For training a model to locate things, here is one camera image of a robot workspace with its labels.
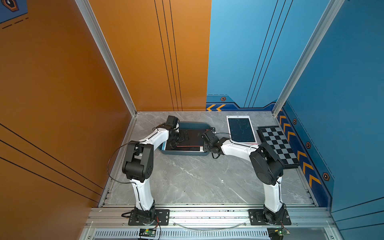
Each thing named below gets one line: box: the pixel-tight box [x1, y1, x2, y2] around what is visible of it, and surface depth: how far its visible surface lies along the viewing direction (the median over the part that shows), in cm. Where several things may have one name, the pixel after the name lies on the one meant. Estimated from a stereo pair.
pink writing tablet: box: [226, 115, 259, 145], surface depth 111 cm
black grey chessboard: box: [256, 125, 301, 169], surface depth 98 cm
